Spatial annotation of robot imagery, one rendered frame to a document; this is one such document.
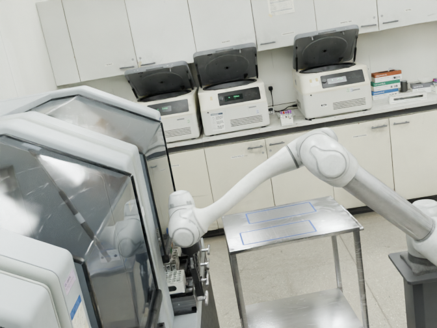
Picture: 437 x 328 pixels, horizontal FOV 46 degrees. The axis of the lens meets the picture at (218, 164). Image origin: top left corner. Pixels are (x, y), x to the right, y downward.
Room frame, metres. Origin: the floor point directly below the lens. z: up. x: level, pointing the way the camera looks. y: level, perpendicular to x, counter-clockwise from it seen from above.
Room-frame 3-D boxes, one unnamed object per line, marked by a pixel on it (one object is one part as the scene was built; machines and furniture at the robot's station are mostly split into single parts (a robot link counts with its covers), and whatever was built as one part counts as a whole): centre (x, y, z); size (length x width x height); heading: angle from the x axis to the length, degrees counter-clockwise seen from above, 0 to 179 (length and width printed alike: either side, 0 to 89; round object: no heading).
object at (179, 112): (4.49, 0.37, 1.22); 0.62 x 0.56 x 0.64; 175
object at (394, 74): (4.55, -1.61, 1.10); 0.24 x 0.13 x 0.10; 86
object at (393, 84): (4.55, -1.59, 1.01); 0.23 x 0.12 x 0.08; 87
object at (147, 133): (2.12, 0.49, 1.28); 0.61 x 0.51 x 0.63; 177
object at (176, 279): (1.88, 0.36, 0.83); 0.30 x 0.10 x 0.06; 87
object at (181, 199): (1.86, 0.17, 1.14); 0.13 x 0.11 x 0.16; 1
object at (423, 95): (4.22, -1.65, 0.93); 0.30 x 0.10 x 0.06; 79
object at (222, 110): (4.46, -0.22, 1.24); 0.62 x 0.56 x 0.69; 178
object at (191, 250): (1.87, 0.17, 0.96); 0.08 x 0.07 x 0.09; 177
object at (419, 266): (1.95, -0.80, 0.73); 0.22 x 0.18 x 0.06; 177
